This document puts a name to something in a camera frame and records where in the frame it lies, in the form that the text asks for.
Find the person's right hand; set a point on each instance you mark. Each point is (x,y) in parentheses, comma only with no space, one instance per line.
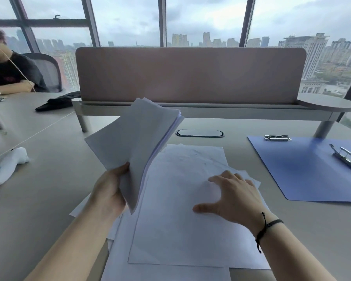
(237,201)

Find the person's left hand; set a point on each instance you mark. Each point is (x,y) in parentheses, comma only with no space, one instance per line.
(106,193)

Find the person's right middle finger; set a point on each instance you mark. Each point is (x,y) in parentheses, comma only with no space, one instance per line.
(229,174)

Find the person's right thumb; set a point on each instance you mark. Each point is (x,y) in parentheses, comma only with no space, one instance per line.
(206,207)

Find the person's left thumb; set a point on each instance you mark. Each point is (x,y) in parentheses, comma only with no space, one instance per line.
(121,170)

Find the white paper stack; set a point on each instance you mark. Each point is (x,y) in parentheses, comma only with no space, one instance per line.
(134,137)

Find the person's left forearm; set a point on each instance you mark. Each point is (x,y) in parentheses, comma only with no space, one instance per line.
(76,245)

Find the person's right forearm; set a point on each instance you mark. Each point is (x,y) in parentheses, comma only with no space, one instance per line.
(292,254)

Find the pile of loose paper sheets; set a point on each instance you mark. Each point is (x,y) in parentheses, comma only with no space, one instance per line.
(175,219)

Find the small metal folder clip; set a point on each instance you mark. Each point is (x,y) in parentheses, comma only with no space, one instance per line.
(277,138)

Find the grey desk shelf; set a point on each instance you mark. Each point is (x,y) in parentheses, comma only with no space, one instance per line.
(251,109)

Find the blue clipboard folder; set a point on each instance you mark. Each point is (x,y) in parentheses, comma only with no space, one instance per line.
(304,169)

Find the black cloth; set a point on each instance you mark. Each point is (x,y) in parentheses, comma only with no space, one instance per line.
(58,101)

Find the white handheld controller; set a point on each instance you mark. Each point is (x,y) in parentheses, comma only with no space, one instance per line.
(5,168)

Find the large metal lever clip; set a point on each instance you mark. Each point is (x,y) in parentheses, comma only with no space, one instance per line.
(346,158)

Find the grey mesh office chair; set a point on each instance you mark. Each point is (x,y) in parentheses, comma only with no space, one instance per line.
(51,70)

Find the dark window frame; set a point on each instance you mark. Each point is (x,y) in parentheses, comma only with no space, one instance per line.
(162,20)

